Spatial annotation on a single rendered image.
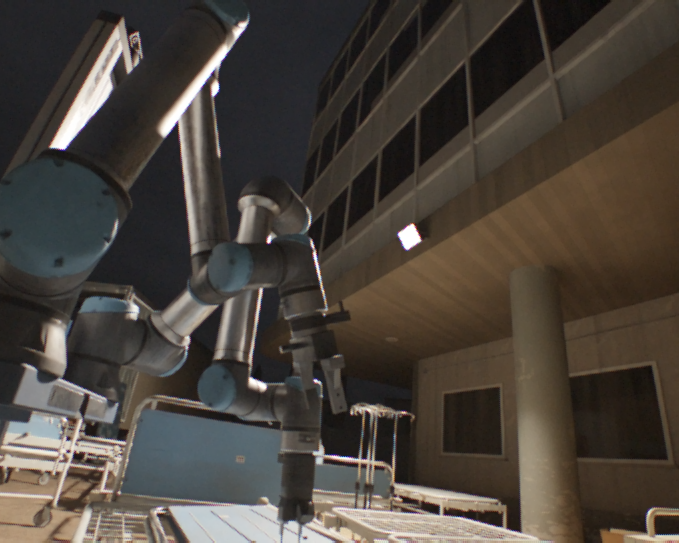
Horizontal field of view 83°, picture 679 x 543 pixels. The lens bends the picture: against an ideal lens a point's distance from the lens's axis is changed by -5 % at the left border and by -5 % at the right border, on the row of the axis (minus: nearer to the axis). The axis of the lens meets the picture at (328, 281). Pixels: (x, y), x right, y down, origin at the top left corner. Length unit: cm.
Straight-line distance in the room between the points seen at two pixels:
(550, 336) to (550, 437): 114
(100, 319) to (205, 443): 92
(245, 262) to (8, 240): 35
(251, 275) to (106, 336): 58
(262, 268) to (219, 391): 29
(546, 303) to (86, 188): 522
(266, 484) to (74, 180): 166
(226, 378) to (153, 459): 108
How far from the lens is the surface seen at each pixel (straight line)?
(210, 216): 90
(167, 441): 193
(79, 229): 61
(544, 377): 520
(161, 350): 131
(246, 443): 199
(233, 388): 90
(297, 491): 97
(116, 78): 149
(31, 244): 60
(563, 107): 516
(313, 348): 77
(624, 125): 400
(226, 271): 74
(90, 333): 122
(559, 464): 511
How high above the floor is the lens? 77
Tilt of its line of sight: 24 degrees up
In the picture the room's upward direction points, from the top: 7 degrees clockwise
